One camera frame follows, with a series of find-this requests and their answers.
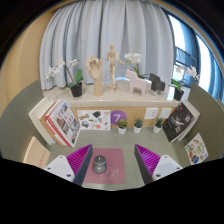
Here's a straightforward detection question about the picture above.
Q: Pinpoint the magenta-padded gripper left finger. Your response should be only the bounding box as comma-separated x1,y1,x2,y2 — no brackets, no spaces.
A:
43,143,94,187

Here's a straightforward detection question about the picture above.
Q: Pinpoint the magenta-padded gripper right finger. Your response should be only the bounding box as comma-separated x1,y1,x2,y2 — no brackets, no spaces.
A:
133,143,184,186

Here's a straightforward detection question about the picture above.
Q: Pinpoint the grey computer mouse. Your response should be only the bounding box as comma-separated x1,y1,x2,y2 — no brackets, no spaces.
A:
92,154,108,175

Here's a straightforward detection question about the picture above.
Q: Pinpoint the pink mouse pad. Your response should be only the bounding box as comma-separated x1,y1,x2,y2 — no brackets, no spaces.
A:
83,148,127,185

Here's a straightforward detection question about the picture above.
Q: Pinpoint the beige book with red title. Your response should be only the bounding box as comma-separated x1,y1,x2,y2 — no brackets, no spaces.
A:
22,135,52,169

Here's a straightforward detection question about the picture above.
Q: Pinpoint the colourful sticker sheet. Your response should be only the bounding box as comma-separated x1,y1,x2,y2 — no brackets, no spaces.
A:
184,132,210,166

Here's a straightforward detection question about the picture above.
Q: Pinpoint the small succulent in white pot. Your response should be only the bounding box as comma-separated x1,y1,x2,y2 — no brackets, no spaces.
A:
133,118,144,135
152,117,165,134
116,118,129,135

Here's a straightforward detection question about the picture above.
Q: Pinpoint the black photo book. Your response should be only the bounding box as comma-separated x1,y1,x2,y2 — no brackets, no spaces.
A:
161,100,201,143

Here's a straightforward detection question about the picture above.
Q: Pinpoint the white book with red title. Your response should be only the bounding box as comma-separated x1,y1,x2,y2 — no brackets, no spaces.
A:
48,98,82,148

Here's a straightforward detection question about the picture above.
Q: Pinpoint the thick white book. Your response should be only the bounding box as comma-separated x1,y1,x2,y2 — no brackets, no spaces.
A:
28,97,58,146

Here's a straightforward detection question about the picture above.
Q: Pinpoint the white sticker sheet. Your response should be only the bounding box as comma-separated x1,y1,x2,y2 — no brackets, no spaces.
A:
76,109,112,131

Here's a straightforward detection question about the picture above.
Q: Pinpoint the purple round number sticker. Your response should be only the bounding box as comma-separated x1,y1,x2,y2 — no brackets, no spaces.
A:
110,109,128,126

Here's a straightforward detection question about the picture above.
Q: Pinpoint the white orchid in black pot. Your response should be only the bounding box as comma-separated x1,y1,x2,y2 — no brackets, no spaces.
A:
169,64,200,102
44,58,84,98
123,52,149,80

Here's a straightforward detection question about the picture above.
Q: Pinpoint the black horse figure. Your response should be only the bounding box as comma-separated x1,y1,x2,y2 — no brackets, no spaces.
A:
148,72,167,97

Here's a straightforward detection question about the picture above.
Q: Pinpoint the pink horse figure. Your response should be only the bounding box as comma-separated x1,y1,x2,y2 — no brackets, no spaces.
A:
124,69,148,97

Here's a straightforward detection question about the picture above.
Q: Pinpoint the wooden hand model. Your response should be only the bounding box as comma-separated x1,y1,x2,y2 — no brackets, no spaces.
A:
86,55,105,97

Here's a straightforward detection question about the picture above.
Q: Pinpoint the wooden artist mannequin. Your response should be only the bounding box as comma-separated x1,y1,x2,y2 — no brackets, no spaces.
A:
105,44,126,90

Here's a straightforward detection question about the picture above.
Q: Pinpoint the glass window with railing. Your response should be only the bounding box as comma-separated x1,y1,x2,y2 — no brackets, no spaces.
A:
166,13,224,101

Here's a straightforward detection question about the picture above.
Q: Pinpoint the grey curtain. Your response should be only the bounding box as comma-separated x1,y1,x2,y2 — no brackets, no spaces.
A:
39,0,176,92

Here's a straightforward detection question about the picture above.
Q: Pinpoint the white wall socket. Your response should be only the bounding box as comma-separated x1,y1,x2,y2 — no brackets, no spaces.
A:
144,107,160,120
158,107,173,120

